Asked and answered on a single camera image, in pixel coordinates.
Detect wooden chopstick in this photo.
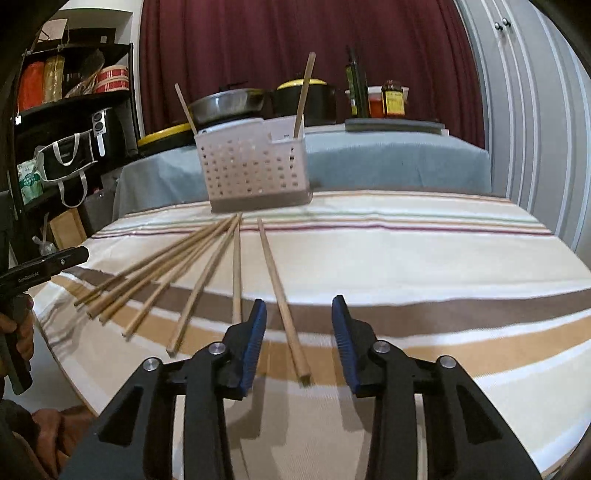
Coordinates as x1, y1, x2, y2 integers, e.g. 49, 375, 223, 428
257, 218, 311, 385
98, 221, 230, 324
232, 223, 242, 324
74, 218, 229, 307
166, 214, 242, 357
122, 215, 240, 339
85, 234, 208, 319

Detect white perforated utensil caddy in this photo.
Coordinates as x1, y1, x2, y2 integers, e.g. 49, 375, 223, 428
194, 116, 311, 213

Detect person's left hand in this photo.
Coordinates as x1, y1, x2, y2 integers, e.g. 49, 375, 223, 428
0, 294, 34, 362

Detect green white packet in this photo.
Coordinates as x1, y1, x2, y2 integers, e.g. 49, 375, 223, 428
17, 160, 43, 204

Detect black white tote bag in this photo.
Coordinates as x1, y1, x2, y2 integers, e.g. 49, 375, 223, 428
35, 130, 98, 209

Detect striped tablecloth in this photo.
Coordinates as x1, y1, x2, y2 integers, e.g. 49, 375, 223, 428
34, 191, 590, 479

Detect black shelf unit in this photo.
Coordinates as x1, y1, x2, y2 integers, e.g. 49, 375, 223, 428
8, 27, 139, 222

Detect black air fryer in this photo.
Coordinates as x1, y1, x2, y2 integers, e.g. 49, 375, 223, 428
91, 107, 138, 162

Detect light blue tablecloth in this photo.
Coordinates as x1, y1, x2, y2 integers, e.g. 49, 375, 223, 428
112, 129, 492, 219

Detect orange package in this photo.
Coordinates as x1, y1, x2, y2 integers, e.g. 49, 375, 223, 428
18, 62, 45, 111

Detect yellow black flat pan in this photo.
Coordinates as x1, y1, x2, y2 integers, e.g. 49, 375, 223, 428
137, 123, 193, 157

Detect grey tray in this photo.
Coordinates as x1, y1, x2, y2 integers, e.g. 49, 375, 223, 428
345, 118, 446, 135

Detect gold package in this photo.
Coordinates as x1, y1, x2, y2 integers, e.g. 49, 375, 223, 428
43, 55, 65, 104

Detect red white round tin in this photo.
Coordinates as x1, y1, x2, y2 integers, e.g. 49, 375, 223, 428
93, 65, 130, 93

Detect chopstick in caddy left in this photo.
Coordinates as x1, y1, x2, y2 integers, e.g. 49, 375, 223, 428
174, 83, 197, 137

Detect chopstick in caddy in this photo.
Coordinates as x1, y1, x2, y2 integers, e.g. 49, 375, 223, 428
294, 51, 317, 139
174, 83, 197, 137

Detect black pot yellow lid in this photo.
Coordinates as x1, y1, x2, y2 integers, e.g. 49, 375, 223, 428
271, 78, 339, 127

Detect steel wok with lid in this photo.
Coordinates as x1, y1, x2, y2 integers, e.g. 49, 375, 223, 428
188, 88, 266, 127

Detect red container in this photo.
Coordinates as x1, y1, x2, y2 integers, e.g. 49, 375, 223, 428
369, 90, 384, 118

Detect sauce jar yellow label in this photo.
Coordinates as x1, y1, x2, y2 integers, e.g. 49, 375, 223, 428
382, 80, 406, 118

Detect dark olive oil bottle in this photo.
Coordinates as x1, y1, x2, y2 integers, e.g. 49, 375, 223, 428
346, 46, 370, 118

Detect chopstick in caddy right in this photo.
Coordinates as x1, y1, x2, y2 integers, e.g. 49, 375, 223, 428
294, 51, 317, 139

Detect maroon curtain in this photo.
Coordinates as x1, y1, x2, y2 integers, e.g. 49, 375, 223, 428
139, 0, 485, 146

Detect white cabinet doors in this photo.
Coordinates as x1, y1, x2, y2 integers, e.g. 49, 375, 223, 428
457, 0, 590, 263

